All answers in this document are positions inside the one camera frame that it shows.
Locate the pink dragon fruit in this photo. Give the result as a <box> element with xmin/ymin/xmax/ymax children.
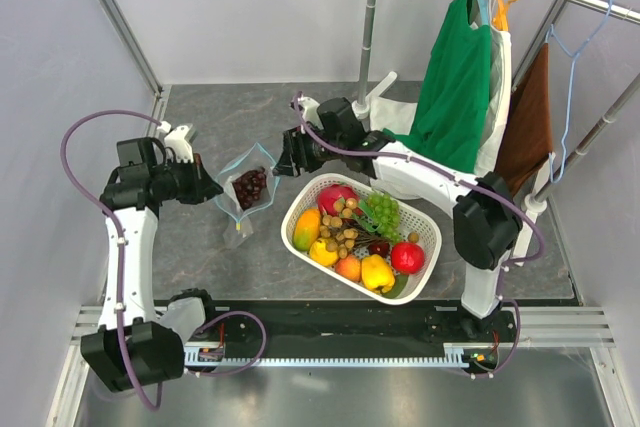
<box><xmin>316</xmin><ymin>184</ymin><xmax>360</xmax><ymax>215</ymax></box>

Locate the purple cable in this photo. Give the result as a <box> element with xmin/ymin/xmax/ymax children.
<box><xmin>291</xmin><ymin>91</ymin><xmax>546</xmax><ymax>379</ymax></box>
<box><xmin>59</xmin><ymin>109</ymin><xmax>268</xmax><ymax>411</ymax></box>

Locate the green shirt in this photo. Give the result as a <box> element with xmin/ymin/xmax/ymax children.
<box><xmin>383</xmin><ymin>0</ymin><xmax>491</xmax><ymax>173</ymax></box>

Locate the brown towel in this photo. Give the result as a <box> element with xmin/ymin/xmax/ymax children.
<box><xmin>494</xmin><ymin>43</ymin><xmax>553</xmax><ymax>196</ymax></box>

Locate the brown longan bunch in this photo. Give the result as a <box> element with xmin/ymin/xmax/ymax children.
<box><xmin>320</xmin><ymin>197</ymin><xmax>373</xmax><ymax>259</ymax></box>

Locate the dark purple grape bunch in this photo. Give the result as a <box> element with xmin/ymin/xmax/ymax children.
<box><xmin>232</xmin><ymin>167</ymin><xmax>267</xmax><ymax>211</ymax></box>

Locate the light blue hanger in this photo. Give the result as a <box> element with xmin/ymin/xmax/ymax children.
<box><xmin>468</xmin><ymin>0</ymin><xmax>490</xmax><ymax>28</ymax></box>

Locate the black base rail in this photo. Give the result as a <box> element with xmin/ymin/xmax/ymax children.
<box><xmin>195</xmin><ymin>300</ymin><xmax>516</xmax><ymax>359</ymax></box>

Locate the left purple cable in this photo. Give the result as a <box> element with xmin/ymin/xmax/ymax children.
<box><xmin>59</xmin><ymin>109</ymin><xmax>268</xmax><ymax>411</ymax></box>

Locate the white garment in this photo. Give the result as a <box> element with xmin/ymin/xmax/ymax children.
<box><xmin>370</xmin><ymin>0</ymin><xmax>512</xmax><ymax>177</ymax></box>

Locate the metal clothes rack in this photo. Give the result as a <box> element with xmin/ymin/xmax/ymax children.
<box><xmin>352</xmin><ymin>0</ymin><xmax>639</xmax><ymax>267</ymax></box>

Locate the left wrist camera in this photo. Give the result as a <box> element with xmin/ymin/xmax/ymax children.
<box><xmin>157</xmin><ymin>121</ymin><xmax>196</xmax><ymax>163</ymax></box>

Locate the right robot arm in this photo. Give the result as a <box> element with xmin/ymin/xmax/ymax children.
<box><xmin>273</xmin><ymin>94</ymin><xmax>523</xmax><ymax>341</ymax></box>

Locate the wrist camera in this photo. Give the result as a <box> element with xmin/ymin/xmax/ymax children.
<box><xmin>298</xmin><ymin>96</ymin><xmax>323</xmax><ymax>128</ymax></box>
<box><xmin>157</xmin><ymin>121</ymin><xmax>196</xmax><ymax>163</ymax></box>

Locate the red pomegranate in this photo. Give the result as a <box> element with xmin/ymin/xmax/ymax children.
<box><xmin>391</xmin><ymin>242</ymin><xmax>425</xmax><ymax>275</ymax></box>

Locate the yellow lemon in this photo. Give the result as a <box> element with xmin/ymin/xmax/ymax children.
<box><xmin>308</xmin><ymin>238</ymin><xmax>339</xmax><ymax>267</ymax></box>

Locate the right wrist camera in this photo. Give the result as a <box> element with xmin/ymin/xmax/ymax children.
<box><xmin>298</xmin><ymin>96</ymin><xmax>323</xmax><ymax>128</ymax></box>

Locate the orange peach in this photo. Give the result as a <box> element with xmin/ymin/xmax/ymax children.
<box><xmin>334</xmin><ymin>254</ymin><xmax>361</xmax><ymax>283</ymax></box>

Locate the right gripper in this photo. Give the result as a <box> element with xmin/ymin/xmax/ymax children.
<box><xmin>274</xmin><ymin>121</ymin><xmax>345</xmax><ymax>178</ymax></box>

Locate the white cable duct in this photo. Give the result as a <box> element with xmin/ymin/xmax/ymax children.
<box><xmin>185</xmin><ymin>345</ymin><xmax>494</xmax><ymax>370</ymax></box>

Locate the clear zip top bag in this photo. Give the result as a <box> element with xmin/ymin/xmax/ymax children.
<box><xmin>214</xmin><ymin>143</ymin><xmax>279</xmax><ymax>249</ymax></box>

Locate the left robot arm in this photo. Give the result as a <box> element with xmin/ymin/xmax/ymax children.
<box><xmin>81</xmin><ymin>127</ymin><xmax>223</xmax><ymax>392</ymax></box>

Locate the green grape bunch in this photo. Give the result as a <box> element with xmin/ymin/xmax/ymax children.
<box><xmin>366</xmin><ymin>192</ymin><xmax>402</xmax><ymax>243</ymax></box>

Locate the dark red plum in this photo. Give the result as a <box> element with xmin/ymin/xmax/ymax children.
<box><xmin>368</xmin><ymin>241</ymin><xmax>390</xmax><ymax>258</ymax></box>

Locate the orange green mango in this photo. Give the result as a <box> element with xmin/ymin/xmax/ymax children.
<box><xmin>292</xmin><ymin>208</ymin><xmax>321</xmax><ymax>252</ymax></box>

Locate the yellow bell pepper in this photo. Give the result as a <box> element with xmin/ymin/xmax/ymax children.
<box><xmin>361</xmin><ymin>254</ymin><xmax>395</xmax><ymax>295</ymax></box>

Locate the blue wire hanger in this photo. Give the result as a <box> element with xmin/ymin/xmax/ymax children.
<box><xmin>544</xmin><ymin>0</ymin><xmax>614</xmax><ymax>185</ymax></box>

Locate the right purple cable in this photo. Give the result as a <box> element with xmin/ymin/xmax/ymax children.
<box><xmin>291</xmin><ymin>91</ymin><xmax>546</xmax><ymax>379</ymax></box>

